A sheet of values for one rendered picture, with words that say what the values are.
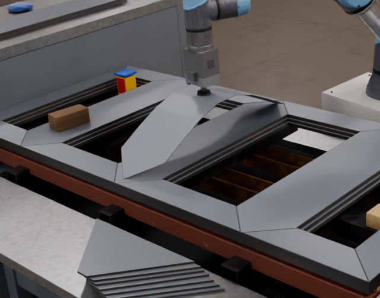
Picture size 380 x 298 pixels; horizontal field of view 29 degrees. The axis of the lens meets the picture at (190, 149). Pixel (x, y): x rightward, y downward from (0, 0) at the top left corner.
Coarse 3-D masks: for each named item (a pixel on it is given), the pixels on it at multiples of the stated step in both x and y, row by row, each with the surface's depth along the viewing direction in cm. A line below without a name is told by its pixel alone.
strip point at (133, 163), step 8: (128, 152) 209; (128, 160) 206; (136, 160) 205; (144, 160) 204; (152, 160) 202; (160, 160) 201; (128, 168) 204; (136, 168) 203; (144, 168) 202; (128, 176) 202
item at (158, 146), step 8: (136, 136) 212; (144, 136) 210; (152, 136) 209; (160, 136) 208; (168, 136) 206; (128, 144) 211; (136, 144) 209; (144, 144) 208; (152, 144) 207; (160, 144) 205; (168, 144) 204; (176, 144) 202; (136, 152) 207; (144, 152) 206; (152, 152) 204; (160, 152) 203; (168, 152) 202
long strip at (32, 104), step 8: (112, 72) 291; (88, 80) 284; (96, 80) 283; (104, 80) 282; (64, 88) 278; (72, 88) 277; (80, 88) 276; (88, 88) 275; (40, 96) 271; (48, 96) 270; (56, 96) 270; (64, 96) 269; (24, 104) 265; (32, 104) 264; (40, 104) 263; (0, 112) 259; (8, 112) 258; (16, 112) 257; (0, 120) 252
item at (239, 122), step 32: (96, 128) 238; (224, 128) 229; (256, 128) 227; (320, 128) 228; (192, 160) 210; (128, 192) 197; (352, 192) 186; (320, 224) 176; (288, 256) 163; (352, 288) 153
